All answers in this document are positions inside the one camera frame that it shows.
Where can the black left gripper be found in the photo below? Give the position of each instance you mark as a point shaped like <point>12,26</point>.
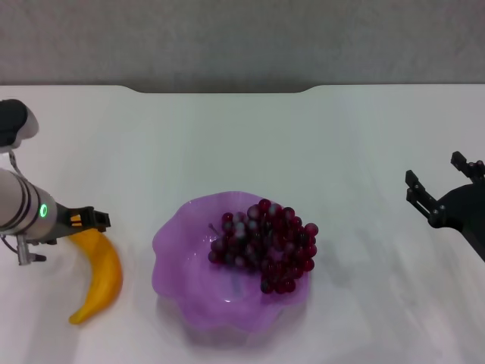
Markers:
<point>66,223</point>

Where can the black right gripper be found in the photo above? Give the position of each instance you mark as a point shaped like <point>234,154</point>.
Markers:
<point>460,212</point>

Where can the yellow banana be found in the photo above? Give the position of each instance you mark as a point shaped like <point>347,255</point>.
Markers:
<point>102,265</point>

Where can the dark red grape bunch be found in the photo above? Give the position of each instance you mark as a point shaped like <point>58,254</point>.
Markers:
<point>273,246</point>

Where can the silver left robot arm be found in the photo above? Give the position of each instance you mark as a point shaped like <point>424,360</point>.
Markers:
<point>19,204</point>

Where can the purple wavy plastic plate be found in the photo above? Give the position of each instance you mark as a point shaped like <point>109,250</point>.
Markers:
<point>189,273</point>

